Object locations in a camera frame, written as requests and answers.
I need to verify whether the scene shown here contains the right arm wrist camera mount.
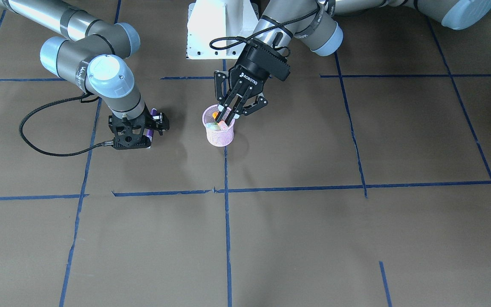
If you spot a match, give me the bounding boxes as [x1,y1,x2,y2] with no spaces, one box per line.
[108,110,151,150]

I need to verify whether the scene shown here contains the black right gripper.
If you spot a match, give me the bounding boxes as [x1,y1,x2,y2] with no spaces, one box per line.
[145,99,246,136]

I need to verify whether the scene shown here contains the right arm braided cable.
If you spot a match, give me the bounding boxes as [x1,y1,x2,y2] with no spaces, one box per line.
[19,96,116,157]

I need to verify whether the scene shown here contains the purple highlighter pen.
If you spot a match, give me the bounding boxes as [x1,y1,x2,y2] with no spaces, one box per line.
[146,108,158,141]

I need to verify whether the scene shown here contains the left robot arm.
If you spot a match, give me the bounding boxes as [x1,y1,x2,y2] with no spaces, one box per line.
[210,0,491,125]

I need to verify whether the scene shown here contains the pink mesh pen holder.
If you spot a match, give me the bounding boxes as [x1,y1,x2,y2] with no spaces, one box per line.
[202,104,234,147]

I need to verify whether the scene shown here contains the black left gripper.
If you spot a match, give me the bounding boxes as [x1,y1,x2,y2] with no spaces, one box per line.
[214,44,290,124]

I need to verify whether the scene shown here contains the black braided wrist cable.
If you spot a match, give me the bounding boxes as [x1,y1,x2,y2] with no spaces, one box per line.
[210,0,335,51]

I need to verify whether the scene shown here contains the white pedestal column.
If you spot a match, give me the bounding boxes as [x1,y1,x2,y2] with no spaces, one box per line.
[186,0,260,60]

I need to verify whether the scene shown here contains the green highlighter pen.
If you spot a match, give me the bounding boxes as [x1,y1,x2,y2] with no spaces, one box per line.
[205,122,221,131]

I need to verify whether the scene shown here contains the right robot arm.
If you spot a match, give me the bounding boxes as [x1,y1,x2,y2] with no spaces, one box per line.
[0,0,169,134]

